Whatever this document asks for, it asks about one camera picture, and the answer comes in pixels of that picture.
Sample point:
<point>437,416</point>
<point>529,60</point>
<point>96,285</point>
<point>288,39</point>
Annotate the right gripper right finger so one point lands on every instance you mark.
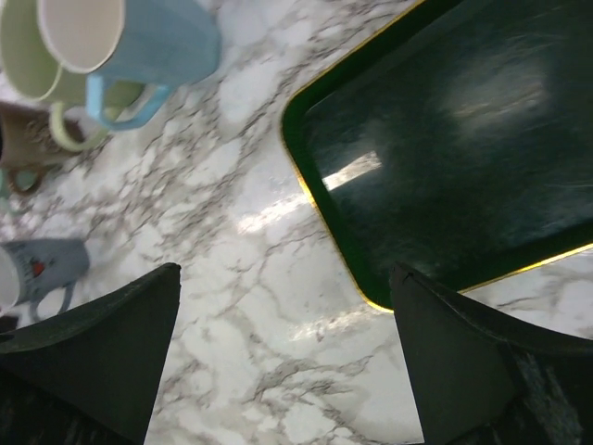
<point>480,376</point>

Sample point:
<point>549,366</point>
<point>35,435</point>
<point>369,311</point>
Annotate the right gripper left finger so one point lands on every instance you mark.
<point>91,375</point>

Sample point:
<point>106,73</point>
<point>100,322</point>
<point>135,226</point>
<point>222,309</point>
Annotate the grey blue mug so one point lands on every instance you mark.
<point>31,269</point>

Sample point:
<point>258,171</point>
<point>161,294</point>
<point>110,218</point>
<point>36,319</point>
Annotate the brown patterned mug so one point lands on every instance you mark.
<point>28,150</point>

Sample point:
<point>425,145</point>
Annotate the sage green mug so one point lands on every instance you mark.
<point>34,73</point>

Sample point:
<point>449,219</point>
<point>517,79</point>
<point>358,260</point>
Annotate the light blue mug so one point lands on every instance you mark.
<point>164,44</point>

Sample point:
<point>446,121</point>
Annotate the teal green mug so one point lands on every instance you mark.
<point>5,194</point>

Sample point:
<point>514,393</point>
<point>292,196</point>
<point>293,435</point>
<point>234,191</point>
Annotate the dark green tray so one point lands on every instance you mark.
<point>457,140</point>

